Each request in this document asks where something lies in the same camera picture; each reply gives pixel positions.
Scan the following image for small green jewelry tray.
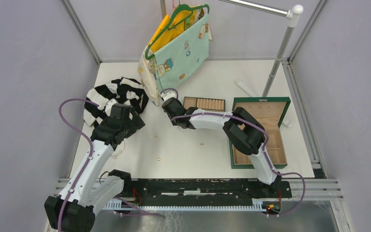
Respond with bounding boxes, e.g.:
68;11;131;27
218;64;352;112
183;97;226;112

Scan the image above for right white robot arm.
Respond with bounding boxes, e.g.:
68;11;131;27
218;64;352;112
162;98;282;197

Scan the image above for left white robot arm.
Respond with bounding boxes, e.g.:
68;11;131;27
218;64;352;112
44;103;145;232

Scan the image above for large green jewelry box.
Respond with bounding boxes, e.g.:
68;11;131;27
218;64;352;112
232;97;291;169

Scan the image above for black white striped garment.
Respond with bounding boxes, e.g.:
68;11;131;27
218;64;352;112
83;77;149;127

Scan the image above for mint cartoon print cloth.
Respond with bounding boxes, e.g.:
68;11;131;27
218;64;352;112
154;14;210;92

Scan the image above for cream cartoon print cloth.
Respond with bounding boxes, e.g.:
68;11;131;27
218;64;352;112
137;47;160;106

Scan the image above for yellow garment on hanger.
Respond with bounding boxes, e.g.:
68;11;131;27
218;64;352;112
150;10;199;52

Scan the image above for green plastic hanger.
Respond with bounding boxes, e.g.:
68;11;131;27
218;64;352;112
144;4;210;60

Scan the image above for silver clothes rack pole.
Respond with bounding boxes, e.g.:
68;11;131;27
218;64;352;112
222;0;304;98

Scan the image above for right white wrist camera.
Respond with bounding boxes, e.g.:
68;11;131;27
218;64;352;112
160;90;178;102

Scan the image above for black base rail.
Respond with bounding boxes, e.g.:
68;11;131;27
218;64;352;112
118;178;292;206

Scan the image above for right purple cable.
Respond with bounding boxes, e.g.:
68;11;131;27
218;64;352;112
159;88;306;218

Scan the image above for white slotted cable duct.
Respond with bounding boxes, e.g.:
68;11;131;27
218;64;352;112
103;200;266;212

